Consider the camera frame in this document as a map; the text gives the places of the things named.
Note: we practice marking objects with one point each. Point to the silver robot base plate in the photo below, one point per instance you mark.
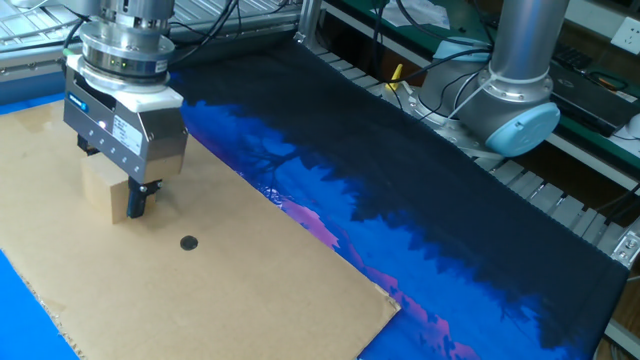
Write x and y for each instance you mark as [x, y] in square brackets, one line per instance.
[452, 135]

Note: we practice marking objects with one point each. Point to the large wooden cube block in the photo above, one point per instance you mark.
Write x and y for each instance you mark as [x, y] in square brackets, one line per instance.
[105, 190]

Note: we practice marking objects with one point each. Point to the silver corner bracket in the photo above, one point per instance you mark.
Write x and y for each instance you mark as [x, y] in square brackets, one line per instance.
[629, 247]

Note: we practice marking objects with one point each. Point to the blue landscape printed cloth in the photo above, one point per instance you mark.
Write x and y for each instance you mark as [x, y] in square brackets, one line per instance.
[400, 200]

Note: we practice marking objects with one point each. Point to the brown cardboard sheet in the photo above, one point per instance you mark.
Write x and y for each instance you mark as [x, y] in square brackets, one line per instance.
[200, 300]

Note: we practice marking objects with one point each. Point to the white wall socket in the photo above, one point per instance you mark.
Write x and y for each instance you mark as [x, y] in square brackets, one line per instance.
[627, 35]

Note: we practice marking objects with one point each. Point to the white paper sheet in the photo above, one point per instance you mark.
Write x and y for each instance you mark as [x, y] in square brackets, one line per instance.
[420, 12]

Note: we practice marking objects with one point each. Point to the black round dot marker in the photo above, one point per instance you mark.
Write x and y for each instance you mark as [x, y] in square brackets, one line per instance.
[189, 243]

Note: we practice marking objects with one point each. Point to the silver UR5 robot arm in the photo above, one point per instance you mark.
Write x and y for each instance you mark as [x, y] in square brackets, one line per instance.
[510, 115]

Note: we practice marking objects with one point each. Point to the aluminium profile post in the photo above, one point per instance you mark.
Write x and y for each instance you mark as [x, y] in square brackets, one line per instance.
[309, 20]

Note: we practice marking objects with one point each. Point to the white rounded object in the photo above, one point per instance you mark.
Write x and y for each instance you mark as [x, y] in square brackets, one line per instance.
[635, 126]

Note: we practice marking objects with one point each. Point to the black flat device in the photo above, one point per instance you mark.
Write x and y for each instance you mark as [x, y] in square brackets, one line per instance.
[600, 107]

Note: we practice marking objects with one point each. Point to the silver Schunk gripper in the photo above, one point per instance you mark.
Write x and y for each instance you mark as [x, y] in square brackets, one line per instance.
[155, 140]

